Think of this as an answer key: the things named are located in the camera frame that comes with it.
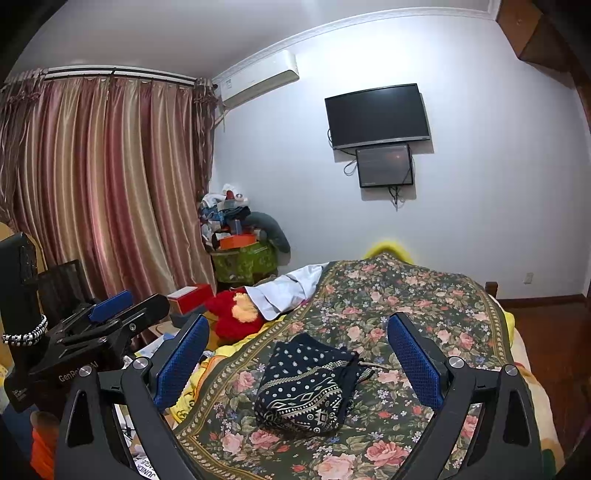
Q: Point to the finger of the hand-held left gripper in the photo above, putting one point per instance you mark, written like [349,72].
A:
[111,307]
[147,311]

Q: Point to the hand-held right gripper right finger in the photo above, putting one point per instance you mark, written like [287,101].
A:
[415,357]

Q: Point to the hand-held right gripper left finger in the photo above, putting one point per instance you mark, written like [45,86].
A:
[182,355]

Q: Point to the navy patterned hooded robe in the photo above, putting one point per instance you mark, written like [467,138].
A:
[304,387]

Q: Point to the person's left forearm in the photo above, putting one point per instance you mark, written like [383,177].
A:
[44,443]

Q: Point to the pile of clothes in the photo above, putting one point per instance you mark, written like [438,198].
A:
[224,212]

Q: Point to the wooden nightstand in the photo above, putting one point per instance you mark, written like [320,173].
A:
[159,332]

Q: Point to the yellow printed bed sheet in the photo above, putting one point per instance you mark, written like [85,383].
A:
[203,374]

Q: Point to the dark wooden chair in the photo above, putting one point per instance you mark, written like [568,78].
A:
[64,286]

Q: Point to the red box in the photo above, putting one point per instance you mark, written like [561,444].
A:
[194,302]

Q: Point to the red plush toy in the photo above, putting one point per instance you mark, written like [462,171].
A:
[226,316]

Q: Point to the floral blanket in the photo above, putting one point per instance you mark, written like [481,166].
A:
[406,286]

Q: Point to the yellow plush pillow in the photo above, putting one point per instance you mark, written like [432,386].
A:
[388,248]

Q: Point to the orange box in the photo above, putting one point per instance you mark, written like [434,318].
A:
[238,242]

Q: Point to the striped pink curtain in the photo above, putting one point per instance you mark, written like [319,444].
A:
[115,184]

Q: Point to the white cloth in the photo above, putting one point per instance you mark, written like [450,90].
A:
[291,288]

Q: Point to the cream blanket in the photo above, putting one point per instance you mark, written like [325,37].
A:
[540,397]

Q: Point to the grey neck pillow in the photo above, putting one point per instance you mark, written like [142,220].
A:
[274,228]

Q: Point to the small black monitor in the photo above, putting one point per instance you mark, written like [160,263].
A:
[384,166]

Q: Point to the large black television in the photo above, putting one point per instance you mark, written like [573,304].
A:
[376,115]

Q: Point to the white air conditioner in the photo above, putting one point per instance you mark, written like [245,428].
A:
[258,78]

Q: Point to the wooden overhead cabinet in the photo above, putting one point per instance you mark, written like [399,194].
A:
[531,32]

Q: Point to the wooden bed post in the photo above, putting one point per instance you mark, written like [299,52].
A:
[492,289]

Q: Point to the white curtain rail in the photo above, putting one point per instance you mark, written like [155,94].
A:
[106,74]

